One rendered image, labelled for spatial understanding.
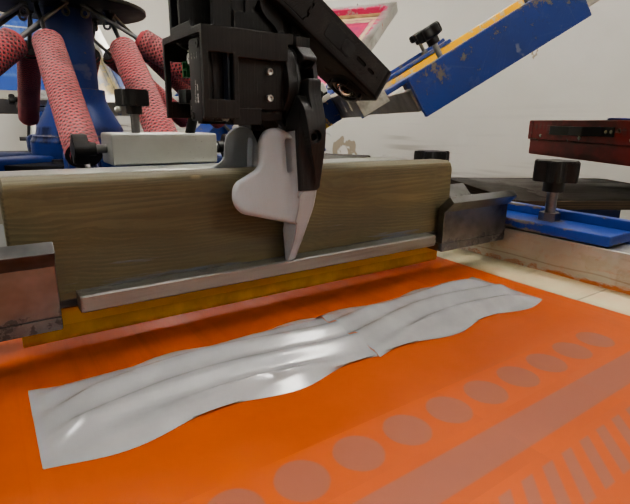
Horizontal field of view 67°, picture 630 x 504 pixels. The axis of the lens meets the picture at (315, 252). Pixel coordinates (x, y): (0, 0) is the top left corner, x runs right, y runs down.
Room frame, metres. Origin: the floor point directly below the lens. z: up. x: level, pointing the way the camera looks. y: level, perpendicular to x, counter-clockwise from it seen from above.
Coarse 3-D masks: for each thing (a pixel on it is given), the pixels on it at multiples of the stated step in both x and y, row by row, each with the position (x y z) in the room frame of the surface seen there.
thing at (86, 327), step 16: (416, 256) 0.44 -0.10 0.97; (432, 256) 0.45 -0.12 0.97; (336, 272) 0.39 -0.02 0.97; (352, 272) 0.40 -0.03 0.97; (368, 272) 0.41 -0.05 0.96; (256, 288) 0.34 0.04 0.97; (272, 288) 0.35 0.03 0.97; (288, 288) 0.36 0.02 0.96; (176, 304) 0.31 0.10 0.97; (192, 304) 0.31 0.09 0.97; (208, 304) 0.32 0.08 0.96; (224, 304) 0.33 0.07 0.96; (96, 320) 0.28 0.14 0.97; (112, 320) 0.28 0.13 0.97; (128, 320) 0.29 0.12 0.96; (144, 320) 0.29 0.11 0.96; (32, 336) 0.26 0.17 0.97; (48, 336) 0.26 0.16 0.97; (64, 336) 0.27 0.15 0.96
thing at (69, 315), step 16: (384, 256) 0.42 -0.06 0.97; (400, 256) 0.43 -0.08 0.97; (304, 272) 0.37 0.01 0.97; (320, 272) 0.38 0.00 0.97; (224, 288) 0.33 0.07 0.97; (240, 288) 0.33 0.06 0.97; (128, 304) 0.29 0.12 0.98; (144, 304) 0.29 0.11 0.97; (160, 304) 0.30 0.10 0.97; (64, 320) 0.27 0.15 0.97; (80, 320) 0.27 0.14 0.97
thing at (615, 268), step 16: (512, 240) 0.47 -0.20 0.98; (528, 240) 0.46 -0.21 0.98; (544, 240) 0.45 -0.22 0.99; (560, 240) 0.43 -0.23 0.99; (496, 256) 0.49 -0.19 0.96; (512, 256) 0.47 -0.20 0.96; (528, 256) 0.46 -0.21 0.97; (544, 256) 0.44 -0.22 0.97; (560, 256) 0.43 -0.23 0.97; (576, 256) 0.42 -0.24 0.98; (592, 256) 0.41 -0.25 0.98; (608, 256) 0.40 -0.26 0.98; (624, 256) 0.39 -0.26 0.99; (560, 272) 0.43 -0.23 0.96; (576, 272) 0.42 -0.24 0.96; (592, 272) 0.41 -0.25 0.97; (608, 272) 0.40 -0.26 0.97; (624, 272) 0.39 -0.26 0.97; (608, 288) 0.39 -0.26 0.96; (624, 288) 0.38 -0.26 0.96
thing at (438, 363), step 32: (320, 288) 0.38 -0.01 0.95; (352, 288) 0.39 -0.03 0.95; (384, 288) 0.39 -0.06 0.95; (416, 288) 0.39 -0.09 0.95; (512, 288) 0.39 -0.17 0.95; (480, 320) 0.32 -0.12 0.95; (512, 320) 0.32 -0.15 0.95; (544, 320) 0.32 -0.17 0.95; (576, 320) 0.32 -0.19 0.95; (608, 320) 0.32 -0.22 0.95; (416, 352) 0.27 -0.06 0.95; (448, 352) 0.27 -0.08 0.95; (480, 352) 0.27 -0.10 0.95; (512, 352) 0.27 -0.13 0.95; (448, 384) 0.23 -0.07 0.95
